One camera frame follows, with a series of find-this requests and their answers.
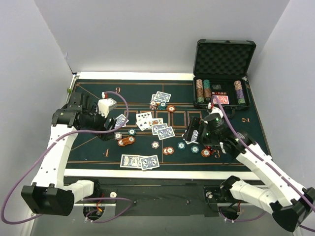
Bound blue card seat five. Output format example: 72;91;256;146
115;114;129;128

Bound blue card seat three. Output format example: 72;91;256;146
185;130;198;145

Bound green fifty chips seat four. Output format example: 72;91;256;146
128;129;136;136

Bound red five chips seat three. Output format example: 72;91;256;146
201;149;211;157

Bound spread red five chips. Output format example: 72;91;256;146
118;136;135;147

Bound nine of spades card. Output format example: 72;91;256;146
136;112;152;121

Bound three of clubs card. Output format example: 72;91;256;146
136;118;154;131

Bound green fifty chips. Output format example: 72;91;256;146
158;102;167;110

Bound red five chip stack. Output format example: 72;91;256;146
163;147;174;155

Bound face card red yellow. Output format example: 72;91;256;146
149;118;163;126

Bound blue face down board card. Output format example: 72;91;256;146
152;123;168;135

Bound blue backed card deck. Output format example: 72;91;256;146
138;155;159;170

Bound blue playing card box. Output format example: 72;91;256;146
120;154;140;169

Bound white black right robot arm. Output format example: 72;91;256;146
184;112;315;232

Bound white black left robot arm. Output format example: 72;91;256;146
21;92;117;216

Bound brown chip row in case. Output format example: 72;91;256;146
196;79;204;103

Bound green chip stack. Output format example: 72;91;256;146
177;142;186;150

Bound green brown chip row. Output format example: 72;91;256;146
203;80;212;101

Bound red card deck in case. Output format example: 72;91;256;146
213;95;230;105

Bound dark green poker mat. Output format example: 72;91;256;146
67;79;247;172

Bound purple brown chip row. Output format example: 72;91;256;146
234;81;246;105

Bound black poker chip case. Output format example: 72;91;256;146
192;39;256;118

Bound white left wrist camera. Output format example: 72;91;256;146
97;98;117;118

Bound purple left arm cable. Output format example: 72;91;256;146
0;90;135;225

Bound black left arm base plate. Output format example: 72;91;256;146
84;185;118;203

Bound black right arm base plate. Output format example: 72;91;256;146
202;186;246;204

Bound aluminium mounting rail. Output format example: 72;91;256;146
29;183;276;207

